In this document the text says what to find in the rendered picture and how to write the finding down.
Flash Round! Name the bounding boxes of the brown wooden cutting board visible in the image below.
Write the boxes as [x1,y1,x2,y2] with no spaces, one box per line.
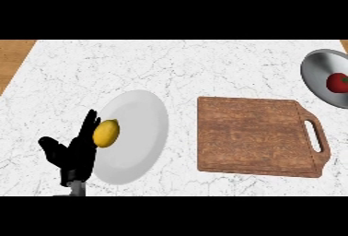
[197,96,334,179]

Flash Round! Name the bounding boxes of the red tomato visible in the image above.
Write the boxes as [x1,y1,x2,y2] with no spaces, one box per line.
[325,72,348,94]

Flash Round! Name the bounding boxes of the white round plate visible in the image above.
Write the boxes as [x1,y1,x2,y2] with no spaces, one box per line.
[89,89,170,186]

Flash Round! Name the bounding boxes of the yellow lemon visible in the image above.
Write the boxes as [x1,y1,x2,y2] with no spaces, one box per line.
[92,118,122,148]

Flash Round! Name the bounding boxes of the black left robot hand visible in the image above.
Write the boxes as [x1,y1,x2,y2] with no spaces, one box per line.
[37,109,102,188]

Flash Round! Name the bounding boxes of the silver metal pan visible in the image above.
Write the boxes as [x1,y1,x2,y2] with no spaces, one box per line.
[300,48,348,110]

